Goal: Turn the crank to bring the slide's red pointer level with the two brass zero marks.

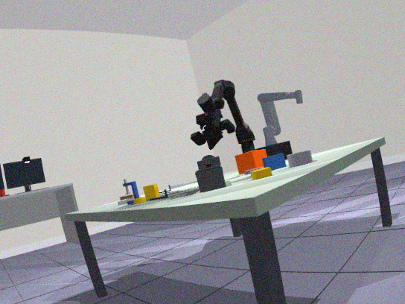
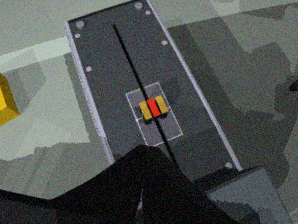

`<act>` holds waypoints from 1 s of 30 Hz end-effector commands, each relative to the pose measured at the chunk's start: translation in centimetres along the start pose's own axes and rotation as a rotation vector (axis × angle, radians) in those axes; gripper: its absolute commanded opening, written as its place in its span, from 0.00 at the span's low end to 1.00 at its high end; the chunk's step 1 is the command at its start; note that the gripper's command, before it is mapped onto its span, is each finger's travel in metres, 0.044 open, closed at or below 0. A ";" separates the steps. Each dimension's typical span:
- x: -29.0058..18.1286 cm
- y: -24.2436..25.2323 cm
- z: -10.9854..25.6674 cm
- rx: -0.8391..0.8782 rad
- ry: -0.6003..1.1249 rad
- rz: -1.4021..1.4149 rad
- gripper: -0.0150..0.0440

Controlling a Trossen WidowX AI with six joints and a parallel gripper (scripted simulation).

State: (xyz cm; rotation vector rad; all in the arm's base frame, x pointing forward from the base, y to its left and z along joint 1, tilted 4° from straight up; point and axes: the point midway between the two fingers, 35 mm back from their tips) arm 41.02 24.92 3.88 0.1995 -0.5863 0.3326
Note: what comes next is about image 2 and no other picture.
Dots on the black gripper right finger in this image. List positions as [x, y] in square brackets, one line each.
[169, 197]

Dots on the yellow block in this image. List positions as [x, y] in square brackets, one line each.
[8, 109]

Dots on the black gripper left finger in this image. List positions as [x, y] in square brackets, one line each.
[111, 197]

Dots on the dark grey l-shaped bar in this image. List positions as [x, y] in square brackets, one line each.
[294, 87]

